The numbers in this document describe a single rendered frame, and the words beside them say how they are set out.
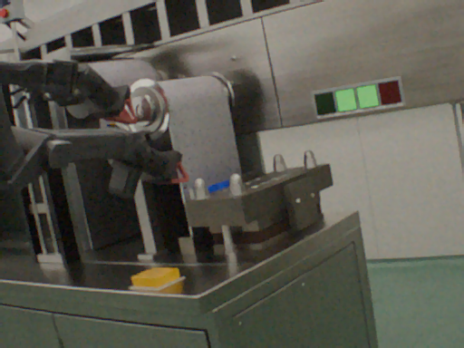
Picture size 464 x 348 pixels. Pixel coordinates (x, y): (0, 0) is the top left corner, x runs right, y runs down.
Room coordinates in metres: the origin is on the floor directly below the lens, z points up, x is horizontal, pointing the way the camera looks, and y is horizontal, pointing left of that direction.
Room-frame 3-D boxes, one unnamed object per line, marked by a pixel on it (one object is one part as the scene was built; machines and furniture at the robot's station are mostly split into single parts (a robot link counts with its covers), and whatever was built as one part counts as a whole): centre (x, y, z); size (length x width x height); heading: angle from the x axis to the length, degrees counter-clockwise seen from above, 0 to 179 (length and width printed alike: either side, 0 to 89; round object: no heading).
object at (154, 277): (1.26, 0.24, 0.91); 0.07 x 0.07 x 0.02; 54
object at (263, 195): (1.57, 0.00, 1.00); 0.40 x 0.16 x 0.06; 144
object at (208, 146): (1.61, 0.12, 1.11); 0.23 x 0.01 x 0.18; 144
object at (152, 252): (1.53, 0.29, 1.05); 0.06 x 0.05 x 0.31; 144
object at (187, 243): (1.61, 0.12, 0.92); 0.28 x 0.04 x 0.04; 144
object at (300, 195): (1.53, -0.09, 0.96); 0.10 x 0.03 x 0.11; 144
